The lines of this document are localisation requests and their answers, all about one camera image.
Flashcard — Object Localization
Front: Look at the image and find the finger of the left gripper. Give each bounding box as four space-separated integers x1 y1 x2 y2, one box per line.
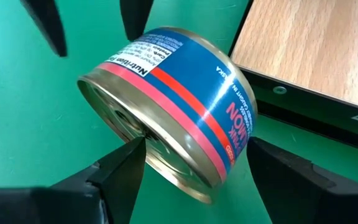
19 0 68 58
119 0 155 42

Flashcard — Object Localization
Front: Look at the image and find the blue tuna can gold lid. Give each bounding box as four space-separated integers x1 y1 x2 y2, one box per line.
76 26 258 205

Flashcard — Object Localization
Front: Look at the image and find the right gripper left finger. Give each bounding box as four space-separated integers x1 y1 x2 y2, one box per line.
50 136 147 224

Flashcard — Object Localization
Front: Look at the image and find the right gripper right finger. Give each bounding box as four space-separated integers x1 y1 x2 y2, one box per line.
246 136 358 224

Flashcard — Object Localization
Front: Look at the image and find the wooden shelf black wire frame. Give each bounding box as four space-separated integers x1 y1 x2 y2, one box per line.
227 0 358 156

